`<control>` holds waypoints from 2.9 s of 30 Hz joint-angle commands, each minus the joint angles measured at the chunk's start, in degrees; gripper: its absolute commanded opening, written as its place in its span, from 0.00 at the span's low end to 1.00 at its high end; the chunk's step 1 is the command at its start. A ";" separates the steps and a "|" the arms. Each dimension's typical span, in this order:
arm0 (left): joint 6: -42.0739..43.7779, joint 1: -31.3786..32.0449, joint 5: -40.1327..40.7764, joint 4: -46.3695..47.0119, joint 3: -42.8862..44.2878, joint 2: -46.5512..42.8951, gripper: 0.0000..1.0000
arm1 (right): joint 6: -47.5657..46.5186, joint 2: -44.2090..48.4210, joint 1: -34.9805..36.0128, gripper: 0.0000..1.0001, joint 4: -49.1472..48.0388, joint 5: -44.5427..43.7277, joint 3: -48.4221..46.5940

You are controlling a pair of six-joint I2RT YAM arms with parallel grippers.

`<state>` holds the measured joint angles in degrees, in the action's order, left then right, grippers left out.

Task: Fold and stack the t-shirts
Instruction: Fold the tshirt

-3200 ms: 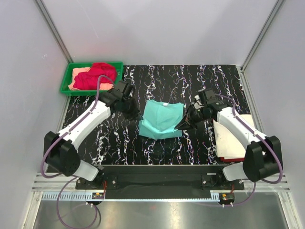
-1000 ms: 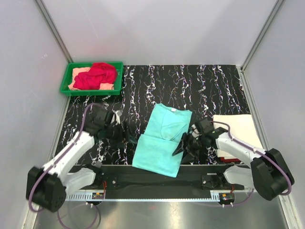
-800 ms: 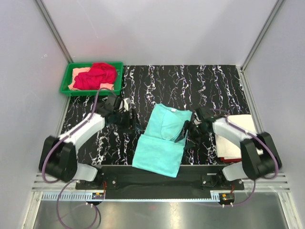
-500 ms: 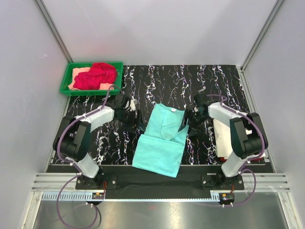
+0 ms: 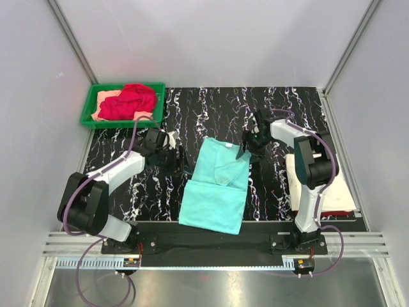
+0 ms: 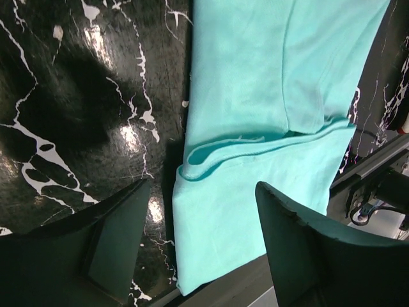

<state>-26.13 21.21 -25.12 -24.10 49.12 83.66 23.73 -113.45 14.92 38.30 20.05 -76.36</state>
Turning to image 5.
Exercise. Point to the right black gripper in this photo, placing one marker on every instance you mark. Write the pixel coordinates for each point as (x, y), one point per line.
(246, 137)

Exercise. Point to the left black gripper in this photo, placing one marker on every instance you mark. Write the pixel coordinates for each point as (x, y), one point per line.
(177, 164)

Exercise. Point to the teal t-shirt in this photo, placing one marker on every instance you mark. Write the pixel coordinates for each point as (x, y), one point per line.
(214, 198)

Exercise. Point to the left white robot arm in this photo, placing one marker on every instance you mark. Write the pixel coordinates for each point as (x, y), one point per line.
(84, 207)

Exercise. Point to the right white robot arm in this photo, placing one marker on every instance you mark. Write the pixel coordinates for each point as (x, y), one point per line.
(316, 167)

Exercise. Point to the black marble pattern mat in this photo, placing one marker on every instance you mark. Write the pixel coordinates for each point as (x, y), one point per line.
(196, 113)

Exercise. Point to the green plastic bin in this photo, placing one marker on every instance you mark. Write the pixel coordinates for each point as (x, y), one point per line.
(123, 123)

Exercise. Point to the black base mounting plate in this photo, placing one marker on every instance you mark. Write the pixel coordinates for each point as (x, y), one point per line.
(275, 238)

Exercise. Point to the red t-shirt in bin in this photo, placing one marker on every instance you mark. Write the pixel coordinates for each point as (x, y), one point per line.
(137, 89)

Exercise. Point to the peach t-shirt in bin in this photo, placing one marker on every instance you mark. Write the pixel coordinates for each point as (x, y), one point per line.
(111, 107)

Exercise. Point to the folded white t-shirt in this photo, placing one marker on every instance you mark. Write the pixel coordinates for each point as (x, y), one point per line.
(338, 196)

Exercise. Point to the folded red t-shirt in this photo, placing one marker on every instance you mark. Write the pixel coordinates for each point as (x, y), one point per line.
(338, 213)

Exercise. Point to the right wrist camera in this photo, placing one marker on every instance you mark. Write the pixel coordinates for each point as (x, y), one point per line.
(261, 121)

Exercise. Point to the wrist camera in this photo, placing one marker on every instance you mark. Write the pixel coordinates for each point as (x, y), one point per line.
(157, 140)
(261, 121)

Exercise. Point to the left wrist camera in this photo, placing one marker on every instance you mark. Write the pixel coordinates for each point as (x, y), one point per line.
(157, 140)

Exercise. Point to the aluminium frame rail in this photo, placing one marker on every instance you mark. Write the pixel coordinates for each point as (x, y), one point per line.
(356, 244)

